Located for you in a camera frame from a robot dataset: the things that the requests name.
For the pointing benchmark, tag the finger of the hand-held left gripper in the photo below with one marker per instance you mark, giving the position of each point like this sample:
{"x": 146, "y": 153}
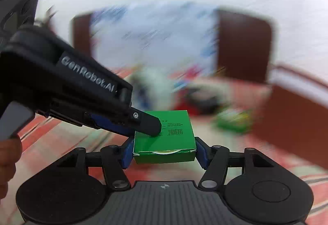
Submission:
{"x": 107, "y": 122}
{"x": 148, "y": 125}

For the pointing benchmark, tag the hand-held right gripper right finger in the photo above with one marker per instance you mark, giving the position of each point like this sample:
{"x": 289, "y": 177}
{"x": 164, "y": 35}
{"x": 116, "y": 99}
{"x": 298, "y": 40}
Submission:
{"x": 200, "y": 151}

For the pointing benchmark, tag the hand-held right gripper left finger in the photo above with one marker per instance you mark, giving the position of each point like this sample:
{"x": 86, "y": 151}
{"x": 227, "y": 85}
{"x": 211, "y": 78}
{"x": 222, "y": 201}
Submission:
{"x": 127, "y": 153}

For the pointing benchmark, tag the green cardboard box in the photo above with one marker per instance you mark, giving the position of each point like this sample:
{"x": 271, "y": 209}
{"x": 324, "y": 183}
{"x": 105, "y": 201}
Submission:
{"x": 166, "y": 145}

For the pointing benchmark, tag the brown cardboard box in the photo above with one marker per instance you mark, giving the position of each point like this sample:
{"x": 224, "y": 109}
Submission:
{"x": 294, "y": 117}

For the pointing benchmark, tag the person's left hand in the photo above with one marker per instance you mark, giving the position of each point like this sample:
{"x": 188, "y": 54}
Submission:
{"x": 9, "y": 161}

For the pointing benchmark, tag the green yellow packet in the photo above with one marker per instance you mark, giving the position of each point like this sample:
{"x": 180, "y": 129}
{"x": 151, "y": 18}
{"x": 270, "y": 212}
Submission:
{"x": 234, "y": 121}

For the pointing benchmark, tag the dark blurred item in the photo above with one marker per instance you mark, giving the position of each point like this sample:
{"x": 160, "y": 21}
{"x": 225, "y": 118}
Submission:
{"x": 203, "y": 102}

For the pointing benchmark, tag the red plaid cloth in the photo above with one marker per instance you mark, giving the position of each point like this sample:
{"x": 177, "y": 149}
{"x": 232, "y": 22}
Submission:
{"x": 256, "y": 148}

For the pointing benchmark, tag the floral plastic sheet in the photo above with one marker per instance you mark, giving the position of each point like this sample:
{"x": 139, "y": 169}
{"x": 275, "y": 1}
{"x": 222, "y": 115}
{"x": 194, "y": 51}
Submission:
{"x": 153, "y": 35}

